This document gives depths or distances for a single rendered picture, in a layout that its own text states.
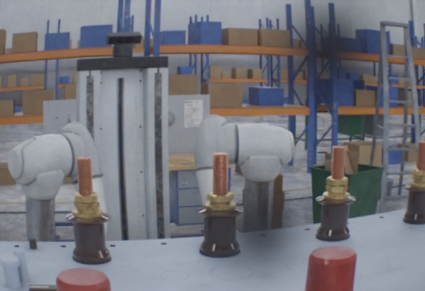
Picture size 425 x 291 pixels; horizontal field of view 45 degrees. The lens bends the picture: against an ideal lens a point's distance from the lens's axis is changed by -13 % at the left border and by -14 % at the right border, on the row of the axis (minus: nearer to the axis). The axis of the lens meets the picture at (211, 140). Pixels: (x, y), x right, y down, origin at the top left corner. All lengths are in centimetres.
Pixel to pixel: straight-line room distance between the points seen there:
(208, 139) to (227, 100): 746
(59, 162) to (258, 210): 72
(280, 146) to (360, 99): 864
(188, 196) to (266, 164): 359
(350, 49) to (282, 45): 137
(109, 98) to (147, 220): 47
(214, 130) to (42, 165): 61
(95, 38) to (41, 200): 722
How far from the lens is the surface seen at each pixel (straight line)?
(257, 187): 192
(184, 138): 603
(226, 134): 185
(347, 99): 1025
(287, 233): 131
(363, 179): 542
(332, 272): 72
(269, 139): 186
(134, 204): 213
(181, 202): 543
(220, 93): 927
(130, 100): 208
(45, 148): 160
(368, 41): 1049
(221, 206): 113
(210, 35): 913
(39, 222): 168
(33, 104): 884
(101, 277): 66
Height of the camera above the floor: 173
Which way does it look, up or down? 7 degrees down
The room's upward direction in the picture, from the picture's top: straight up
